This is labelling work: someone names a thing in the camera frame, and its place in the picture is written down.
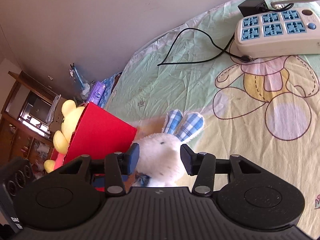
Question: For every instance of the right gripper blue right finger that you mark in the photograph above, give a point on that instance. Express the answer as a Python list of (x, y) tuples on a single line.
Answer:
[(189, 160)]

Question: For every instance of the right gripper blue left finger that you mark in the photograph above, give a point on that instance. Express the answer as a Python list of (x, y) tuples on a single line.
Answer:
[(130, 159)]

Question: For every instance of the white bunny plaid ears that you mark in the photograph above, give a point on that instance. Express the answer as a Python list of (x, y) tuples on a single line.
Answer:
[(159, 163)]

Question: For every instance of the wooden cabinet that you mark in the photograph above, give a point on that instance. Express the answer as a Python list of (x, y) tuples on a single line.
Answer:
[(25, 118)]

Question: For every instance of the red cardboard box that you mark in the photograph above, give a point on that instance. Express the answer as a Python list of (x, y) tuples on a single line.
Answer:
[(98, 133)]

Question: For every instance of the yellow tiger plush toy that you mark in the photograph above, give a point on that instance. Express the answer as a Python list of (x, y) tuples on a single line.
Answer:
[(62, 138)]

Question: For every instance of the purple tissue pack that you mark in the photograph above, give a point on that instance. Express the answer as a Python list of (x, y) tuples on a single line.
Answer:
[(96, 92)]

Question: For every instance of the blue floral cloth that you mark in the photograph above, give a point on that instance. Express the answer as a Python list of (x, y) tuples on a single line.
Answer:
[(109, 83)]

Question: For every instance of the blue foil bag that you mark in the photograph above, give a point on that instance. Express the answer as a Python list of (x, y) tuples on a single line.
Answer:
[(82, 86)]

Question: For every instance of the green cartoon bed sheet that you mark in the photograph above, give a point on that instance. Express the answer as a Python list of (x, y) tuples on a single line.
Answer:
[(267, 111)]

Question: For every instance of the black power adapter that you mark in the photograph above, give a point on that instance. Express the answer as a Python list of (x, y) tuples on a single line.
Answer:
[(252, 7)]

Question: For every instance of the white blue power strip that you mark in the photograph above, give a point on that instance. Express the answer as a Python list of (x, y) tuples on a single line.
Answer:
[(271, 34)]

